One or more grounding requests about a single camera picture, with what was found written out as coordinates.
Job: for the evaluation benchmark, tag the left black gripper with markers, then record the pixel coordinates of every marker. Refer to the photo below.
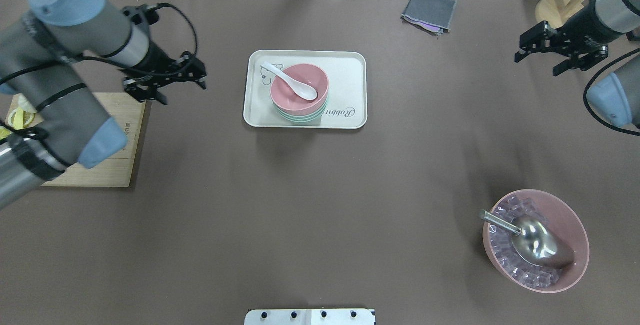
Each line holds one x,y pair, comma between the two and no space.
157,59

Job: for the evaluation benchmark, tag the green bowl stack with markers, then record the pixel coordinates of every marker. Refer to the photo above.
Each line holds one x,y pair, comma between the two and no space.
302,118

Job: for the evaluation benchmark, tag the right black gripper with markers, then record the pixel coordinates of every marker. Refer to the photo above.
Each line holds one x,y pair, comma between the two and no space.
590,28

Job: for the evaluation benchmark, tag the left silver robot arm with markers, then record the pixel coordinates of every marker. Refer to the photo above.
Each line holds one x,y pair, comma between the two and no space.
37,57

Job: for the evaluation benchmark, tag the white steamed bun toy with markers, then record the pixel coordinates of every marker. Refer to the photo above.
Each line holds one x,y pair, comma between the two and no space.
25,105

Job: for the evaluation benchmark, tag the upper lemon slice toy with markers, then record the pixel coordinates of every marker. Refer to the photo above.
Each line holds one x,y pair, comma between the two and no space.
12,117

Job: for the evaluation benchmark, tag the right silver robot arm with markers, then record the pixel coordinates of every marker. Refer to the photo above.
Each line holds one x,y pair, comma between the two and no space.
611,97

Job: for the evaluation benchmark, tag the cream serving tray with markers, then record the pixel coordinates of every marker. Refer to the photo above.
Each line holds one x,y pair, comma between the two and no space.
347,103

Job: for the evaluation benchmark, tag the large pink ice bowl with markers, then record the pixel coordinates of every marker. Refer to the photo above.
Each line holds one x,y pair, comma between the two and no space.
557,217

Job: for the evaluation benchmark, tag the grey folded cloth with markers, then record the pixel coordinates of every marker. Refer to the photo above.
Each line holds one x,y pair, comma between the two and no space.
433,16

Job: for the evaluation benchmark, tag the wooden cutting board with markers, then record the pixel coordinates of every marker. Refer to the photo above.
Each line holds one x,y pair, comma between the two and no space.
109,159

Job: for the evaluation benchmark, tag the metal ice scoop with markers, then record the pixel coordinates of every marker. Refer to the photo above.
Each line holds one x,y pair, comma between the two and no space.
534,243

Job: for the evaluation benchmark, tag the white ceramic spoon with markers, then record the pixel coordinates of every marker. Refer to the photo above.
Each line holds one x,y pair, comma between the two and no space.
300,89

